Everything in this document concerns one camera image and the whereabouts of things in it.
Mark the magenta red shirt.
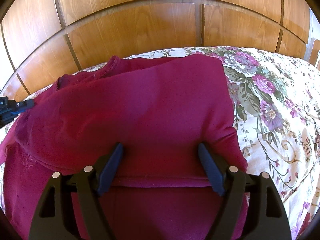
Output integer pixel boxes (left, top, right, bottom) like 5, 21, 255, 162
1, 54, 247, 239

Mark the wooden panelled wardrobe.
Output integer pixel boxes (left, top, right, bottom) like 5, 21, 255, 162
1, 0, 310, 100

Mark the wooden bed headboard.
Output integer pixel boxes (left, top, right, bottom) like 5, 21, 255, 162
309, 40, 320, 68

